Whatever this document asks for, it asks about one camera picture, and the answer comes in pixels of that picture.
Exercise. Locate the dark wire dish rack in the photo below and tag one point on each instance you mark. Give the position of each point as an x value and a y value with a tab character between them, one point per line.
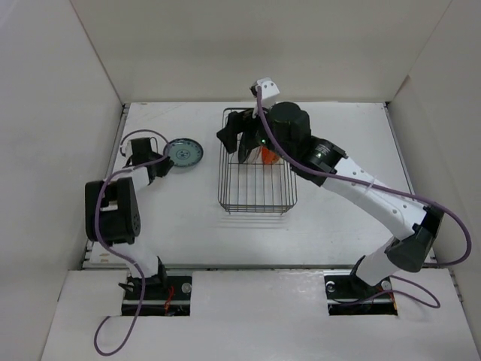
255	188

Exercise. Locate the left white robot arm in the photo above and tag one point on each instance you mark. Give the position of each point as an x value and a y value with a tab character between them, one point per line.
112	216

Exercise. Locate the blue floral plate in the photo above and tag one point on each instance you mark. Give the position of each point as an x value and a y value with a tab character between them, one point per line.
186	153

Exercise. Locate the black plate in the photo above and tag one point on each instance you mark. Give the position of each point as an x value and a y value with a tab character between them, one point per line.
244	149

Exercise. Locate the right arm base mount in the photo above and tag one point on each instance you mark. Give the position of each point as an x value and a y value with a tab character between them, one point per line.
348	296

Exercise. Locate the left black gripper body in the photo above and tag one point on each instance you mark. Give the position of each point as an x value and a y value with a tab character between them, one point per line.
162	165

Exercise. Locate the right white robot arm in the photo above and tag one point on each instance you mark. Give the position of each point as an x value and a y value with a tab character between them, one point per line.
285	130

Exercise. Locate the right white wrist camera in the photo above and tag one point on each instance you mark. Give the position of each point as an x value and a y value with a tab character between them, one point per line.
268	89

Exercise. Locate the orange plate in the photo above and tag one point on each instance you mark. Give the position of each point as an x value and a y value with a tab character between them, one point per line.
269	157

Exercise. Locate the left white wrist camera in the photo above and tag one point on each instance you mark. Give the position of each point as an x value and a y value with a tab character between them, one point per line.
125	149

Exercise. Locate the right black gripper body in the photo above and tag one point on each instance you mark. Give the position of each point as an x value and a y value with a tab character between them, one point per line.
255	132

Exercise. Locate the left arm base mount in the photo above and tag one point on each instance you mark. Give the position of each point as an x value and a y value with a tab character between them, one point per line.
170	299

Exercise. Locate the clear glass plate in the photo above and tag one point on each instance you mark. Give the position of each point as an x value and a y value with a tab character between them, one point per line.
255	155

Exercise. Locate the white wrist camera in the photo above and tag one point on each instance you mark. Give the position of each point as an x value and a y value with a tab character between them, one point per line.
125	149
268	89

